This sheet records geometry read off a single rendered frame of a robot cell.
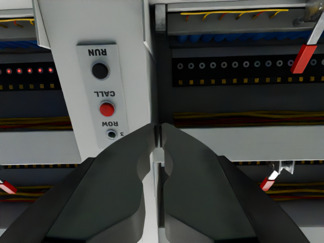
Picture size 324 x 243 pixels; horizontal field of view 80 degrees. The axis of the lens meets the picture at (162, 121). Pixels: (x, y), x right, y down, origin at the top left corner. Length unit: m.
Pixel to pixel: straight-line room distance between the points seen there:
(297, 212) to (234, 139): 0.32
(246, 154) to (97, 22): 0.23
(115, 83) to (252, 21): 0.18
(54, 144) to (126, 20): 0.18
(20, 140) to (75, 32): 0.17
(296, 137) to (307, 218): 0.27
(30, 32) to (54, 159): 0.17
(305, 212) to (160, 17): 0.48
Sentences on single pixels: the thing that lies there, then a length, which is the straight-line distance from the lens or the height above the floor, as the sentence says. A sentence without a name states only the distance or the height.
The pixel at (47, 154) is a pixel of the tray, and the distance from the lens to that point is 0.30.
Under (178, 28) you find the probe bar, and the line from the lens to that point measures 0.27.
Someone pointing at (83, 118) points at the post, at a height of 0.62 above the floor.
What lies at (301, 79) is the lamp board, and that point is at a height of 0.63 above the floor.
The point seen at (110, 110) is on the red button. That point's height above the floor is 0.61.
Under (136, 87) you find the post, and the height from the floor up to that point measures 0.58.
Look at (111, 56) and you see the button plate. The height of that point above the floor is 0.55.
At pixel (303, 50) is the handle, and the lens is 0.28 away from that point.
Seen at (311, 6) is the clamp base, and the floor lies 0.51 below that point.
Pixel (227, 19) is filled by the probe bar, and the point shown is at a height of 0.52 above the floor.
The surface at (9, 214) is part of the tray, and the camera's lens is 0.59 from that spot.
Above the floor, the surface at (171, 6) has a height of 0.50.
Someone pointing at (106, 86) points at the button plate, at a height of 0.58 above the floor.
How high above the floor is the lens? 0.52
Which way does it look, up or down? 27 degrees up
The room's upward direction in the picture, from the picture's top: 178 degrees clockwise
